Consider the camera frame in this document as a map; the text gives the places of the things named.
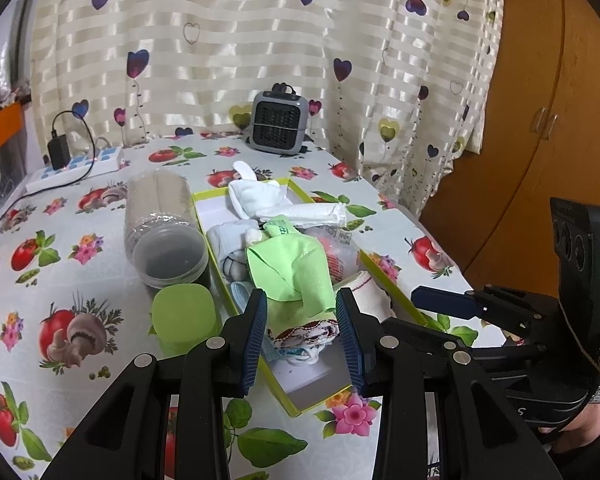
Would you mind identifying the black white striped cloth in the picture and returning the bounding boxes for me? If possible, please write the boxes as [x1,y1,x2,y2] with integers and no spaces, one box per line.
[221,249,250,283]

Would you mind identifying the small grey desk fan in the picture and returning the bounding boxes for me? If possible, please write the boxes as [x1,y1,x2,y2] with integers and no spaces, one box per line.
[246,82,309,156]

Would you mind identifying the person's right hand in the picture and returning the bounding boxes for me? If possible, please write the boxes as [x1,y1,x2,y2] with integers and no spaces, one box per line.
[539,404,600,453]

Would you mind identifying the green patterned towel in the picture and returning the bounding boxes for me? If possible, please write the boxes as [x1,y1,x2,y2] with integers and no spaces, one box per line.
[268,318,339,350]

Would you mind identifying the wooden cabinet door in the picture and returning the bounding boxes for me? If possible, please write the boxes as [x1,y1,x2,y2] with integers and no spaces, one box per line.
[420,0,600,295]

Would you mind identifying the plastic bag orange items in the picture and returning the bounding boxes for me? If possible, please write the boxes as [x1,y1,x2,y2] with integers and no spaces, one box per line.
[304,226,362,285]

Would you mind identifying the light green microfiber cloth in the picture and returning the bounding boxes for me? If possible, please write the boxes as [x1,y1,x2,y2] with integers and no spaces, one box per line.
[246,216,336,318]

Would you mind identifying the white blue power strip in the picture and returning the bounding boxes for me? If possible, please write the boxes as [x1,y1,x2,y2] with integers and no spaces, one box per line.
[26,146,123,194]

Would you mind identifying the white bandage sock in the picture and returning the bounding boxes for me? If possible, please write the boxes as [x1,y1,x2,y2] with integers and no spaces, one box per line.
[334,271,396,322]

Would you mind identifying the white cloth bundle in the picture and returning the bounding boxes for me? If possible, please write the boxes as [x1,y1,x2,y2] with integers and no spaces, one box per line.
[227,160,347,229]

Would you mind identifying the black charger cable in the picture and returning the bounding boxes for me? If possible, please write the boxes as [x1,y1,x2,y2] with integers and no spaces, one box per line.
[0,107,100,252]

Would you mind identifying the black charger plug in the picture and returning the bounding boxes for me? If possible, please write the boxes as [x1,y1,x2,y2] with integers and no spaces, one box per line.
[47,129,71,170]

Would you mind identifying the green round lid container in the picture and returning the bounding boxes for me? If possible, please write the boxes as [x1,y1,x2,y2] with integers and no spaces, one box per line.
[150,284,221,358]

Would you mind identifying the white green-edged storage box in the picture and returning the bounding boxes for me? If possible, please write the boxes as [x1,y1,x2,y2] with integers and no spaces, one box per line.
[193,178,425,417]

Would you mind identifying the heart patterned curtain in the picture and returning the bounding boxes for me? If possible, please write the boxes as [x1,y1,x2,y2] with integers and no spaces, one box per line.
[31,0,504,214]

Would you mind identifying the blue surgical face mask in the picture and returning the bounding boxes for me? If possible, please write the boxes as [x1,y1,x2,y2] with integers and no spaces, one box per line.
[228,282,326,366]

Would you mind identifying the clear plastic jar beige cloth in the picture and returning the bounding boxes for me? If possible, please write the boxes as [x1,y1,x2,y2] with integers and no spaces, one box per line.
[124,169,211,290]

